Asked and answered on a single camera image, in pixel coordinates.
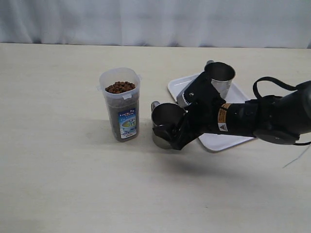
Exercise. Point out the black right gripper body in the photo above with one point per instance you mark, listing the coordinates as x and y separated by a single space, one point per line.
202 114

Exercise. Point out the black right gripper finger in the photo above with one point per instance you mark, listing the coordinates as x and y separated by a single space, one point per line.
200 90
174 134

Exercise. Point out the steel mug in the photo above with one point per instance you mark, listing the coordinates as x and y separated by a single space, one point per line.
162 113
221 75

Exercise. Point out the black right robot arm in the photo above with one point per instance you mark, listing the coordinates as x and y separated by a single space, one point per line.
274 119

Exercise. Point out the clear plastic container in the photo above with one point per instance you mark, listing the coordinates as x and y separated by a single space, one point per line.
121 74

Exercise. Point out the white plastic tray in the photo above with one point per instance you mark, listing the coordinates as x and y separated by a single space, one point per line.
213 142

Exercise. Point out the white backdrop curtain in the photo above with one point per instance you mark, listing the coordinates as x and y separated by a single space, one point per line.
164 23

